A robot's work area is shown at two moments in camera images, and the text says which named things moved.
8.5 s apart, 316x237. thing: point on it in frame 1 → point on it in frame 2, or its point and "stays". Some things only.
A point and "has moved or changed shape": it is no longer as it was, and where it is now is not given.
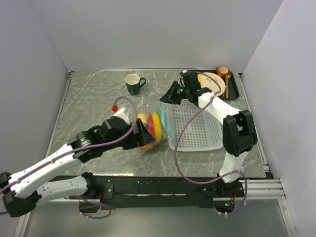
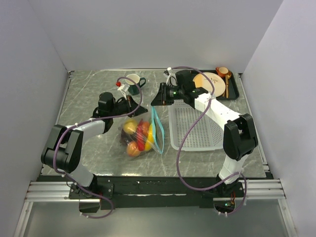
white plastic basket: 204,133 stays
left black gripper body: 130,140 → 122,107
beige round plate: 206,81 stays
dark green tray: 233,93 stays
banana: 157,126 → 150,140
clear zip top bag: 154,116 has moved or changed shape
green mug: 133,83 stays
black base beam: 157,191 stays
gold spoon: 227,77 stays
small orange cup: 222,71 stays
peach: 146,146 → 133,149
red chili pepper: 150,127 has moved or changed shape
